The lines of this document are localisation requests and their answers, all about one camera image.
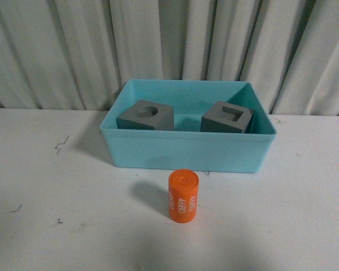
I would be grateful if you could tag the white curtain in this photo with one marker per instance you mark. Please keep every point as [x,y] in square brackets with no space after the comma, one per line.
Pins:
[78,55]

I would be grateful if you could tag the gray cube with round hole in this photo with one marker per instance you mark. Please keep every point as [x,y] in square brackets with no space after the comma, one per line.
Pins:
[147,115]

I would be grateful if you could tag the blue plastic box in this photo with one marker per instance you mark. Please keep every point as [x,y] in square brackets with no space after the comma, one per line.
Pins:
[187,146]

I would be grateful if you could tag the orange cylinder part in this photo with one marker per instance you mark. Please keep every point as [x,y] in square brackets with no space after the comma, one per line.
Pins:
[183,185]

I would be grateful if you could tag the gray cube with square hole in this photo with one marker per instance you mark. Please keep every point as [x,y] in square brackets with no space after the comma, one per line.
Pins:
[225,117]

